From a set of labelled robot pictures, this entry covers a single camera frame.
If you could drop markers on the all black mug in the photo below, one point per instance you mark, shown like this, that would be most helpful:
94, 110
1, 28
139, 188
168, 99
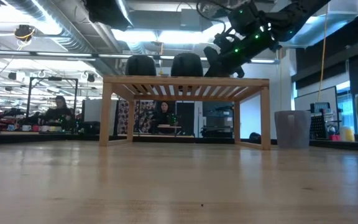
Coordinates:
211, 62

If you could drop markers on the black mug orange inside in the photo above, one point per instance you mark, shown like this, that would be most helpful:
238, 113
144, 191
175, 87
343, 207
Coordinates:
186, 65

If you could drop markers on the black mug red inside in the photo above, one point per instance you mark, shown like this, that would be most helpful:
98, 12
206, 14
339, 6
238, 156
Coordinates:
140, 67

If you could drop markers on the grey mug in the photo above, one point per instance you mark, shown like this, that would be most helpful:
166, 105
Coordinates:
292, 130

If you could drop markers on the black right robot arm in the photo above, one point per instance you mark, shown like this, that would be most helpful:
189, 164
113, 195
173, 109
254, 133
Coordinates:
297, 15

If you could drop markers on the grey equipment shelf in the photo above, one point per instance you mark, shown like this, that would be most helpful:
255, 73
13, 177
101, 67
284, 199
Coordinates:
219, 121

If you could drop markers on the wooden slatted rack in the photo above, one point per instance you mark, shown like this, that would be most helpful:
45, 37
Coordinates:
182, 81

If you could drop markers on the long ceiling light tube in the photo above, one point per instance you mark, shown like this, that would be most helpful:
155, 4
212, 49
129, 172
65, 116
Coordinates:
64, 54

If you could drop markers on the black bag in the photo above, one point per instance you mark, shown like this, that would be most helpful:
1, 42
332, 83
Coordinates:
255, 136

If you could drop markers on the person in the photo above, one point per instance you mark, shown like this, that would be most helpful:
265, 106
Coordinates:
163, 117
60, 113

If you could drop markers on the black pegboard rack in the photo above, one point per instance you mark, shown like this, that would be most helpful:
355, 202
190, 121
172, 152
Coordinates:
317, 127

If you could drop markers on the white partition panel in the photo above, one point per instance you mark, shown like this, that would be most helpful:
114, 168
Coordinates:
98, 115

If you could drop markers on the patterned partition panel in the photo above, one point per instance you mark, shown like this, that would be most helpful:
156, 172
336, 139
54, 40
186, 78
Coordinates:
135, 113

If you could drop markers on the small red container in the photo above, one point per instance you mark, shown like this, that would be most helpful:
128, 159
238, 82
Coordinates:
334, 137

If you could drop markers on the yellow container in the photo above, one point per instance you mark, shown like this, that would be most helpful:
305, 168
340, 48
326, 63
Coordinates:
349, 134

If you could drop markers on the small red cup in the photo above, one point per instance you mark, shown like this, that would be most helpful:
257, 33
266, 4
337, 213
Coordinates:
35, 128

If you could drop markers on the small white mug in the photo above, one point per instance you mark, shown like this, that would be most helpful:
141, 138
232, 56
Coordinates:
26, 127

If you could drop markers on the silver ventilation duct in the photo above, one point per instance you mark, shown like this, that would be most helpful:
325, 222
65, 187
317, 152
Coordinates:
322, 31

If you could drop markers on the black metal frame stand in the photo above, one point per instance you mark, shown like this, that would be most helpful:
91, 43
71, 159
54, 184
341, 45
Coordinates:
53, 78

